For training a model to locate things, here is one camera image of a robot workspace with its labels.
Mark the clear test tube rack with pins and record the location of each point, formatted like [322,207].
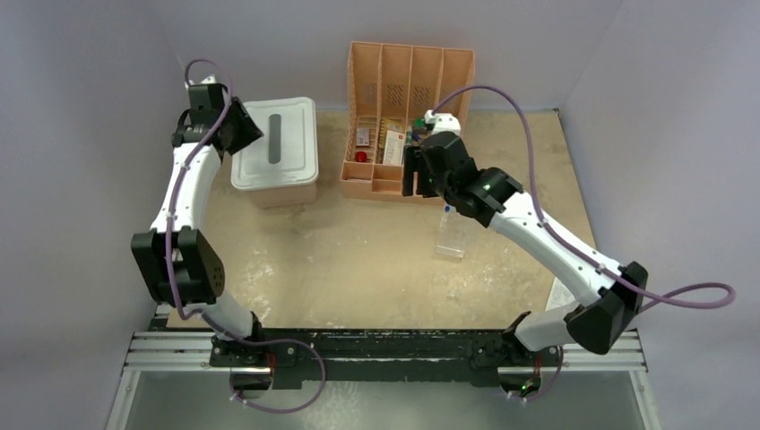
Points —
[453,234]

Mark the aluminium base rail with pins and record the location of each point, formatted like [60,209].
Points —
[285,358]

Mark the pink plastic bin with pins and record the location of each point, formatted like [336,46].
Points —
[279,196]

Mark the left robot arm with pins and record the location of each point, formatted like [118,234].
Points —
[178,264]

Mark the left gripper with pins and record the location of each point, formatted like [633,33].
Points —
[249,133]

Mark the pink file organizer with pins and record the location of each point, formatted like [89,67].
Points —
[389,85]

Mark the white plastic lid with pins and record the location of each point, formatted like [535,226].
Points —
[286,154]

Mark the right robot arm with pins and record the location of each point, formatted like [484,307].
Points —
[602,306]

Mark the white paper box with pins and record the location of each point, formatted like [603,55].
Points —
[394,143]

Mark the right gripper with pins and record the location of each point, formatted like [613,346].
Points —
[412,160]

